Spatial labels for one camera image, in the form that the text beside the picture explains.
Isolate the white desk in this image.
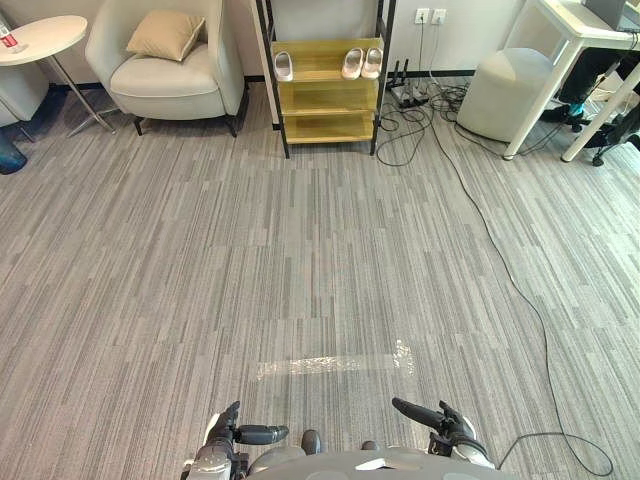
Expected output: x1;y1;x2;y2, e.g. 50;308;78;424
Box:
501;0;640;164

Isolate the black frame yellow shoe rack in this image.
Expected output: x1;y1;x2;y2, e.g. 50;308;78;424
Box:
254;0;399;160

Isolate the clear floor tape strip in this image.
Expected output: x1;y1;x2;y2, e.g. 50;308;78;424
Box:
256;338;417;382

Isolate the person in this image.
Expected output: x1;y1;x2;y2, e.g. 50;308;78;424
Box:
541;48;640;134

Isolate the beige armchair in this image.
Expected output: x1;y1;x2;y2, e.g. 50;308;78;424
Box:
84;0;251;138

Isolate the black office chair base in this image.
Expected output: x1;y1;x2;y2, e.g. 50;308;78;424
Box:
569;110;640;168

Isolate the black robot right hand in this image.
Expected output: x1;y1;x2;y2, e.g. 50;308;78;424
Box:
391;397;479;454

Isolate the black power strip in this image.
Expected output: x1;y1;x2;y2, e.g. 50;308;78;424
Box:
388;87;430;110

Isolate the black router with antennas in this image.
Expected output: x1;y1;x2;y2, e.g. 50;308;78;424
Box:
391;58;412;94

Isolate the tan throw pillow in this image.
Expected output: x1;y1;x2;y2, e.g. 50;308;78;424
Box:
125;10;208;63

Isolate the blue glass vase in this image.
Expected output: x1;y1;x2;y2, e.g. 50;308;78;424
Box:
0;133;29;176

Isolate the grey round ottoman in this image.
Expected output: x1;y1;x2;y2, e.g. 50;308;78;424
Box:
455;47;556;144

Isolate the grey laptop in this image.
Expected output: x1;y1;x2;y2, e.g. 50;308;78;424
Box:
582;0;640;32

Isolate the white slipper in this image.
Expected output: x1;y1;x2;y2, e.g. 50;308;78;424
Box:
360;46;385;80
273;50;296;83
341;47;364;81

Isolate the long black floor cable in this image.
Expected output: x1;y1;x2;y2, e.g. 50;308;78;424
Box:
429;107;615;477

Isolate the round white side table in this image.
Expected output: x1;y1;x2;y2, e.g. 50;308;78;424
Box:
0;14;120;139

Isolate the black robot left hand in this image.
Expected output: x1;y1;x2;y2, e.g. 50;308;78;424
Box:
204;400;290;451

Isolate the grey sofa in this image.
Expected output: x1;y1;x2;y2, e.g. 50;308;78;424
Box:
0;74;51;130

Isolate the grey robot torso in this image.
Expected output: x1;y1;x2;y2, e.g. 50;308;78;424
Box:
247;446;501;480

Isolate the dark robot left foot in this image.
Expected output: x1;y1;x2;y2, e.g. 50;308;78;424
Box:
301;429;324;456

